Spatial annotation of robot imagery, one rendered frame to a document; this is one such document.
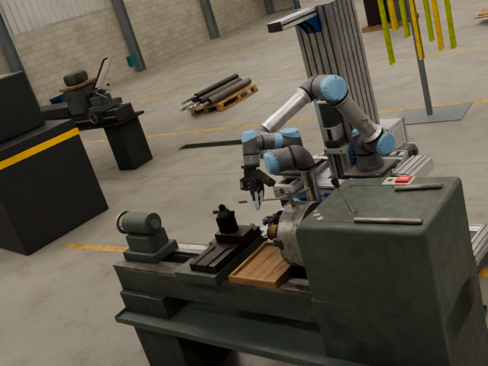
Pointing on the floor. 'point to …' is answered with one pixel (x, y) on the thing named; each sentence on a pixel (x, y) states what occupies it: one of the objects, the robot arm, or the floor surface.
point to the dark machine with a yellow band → (41, 173)
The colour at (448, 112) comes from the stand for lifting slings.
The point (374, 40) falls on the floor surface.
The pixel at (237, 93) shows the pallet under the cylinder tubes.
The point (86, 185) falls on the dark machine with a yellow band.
